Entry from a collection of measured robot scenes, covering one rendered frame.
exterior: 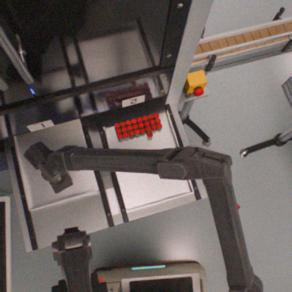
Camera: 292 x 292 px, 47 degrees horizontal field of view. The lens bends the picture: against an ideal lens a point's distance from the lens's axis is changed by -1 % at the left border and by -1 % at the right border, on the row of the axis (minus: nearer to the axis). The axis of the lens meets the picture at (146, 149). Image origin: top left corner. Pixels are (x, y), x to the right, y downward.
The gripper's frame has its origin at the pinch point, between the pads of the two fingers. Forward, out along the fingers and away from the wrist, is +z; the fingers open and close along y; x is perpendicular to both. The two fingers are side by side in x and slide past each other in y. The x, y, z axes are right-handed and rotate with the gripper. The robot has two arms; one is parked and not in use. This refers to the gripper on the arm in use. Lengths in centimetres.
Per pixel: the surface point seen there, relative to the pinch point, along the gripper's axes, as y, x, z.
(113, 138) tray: 5.7, -23.6, 9.6
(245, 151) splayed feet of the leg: -28, -102, 90
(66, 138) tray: 14.7, -7.9, 10.2
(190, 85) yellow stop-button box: 6, -57, -5
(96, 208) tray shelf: -14.9, -5.1, 8.0
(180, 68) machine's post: 9, -51, -21
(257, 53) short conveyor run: 7, -94, 7
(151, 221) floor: -35, -26, 95
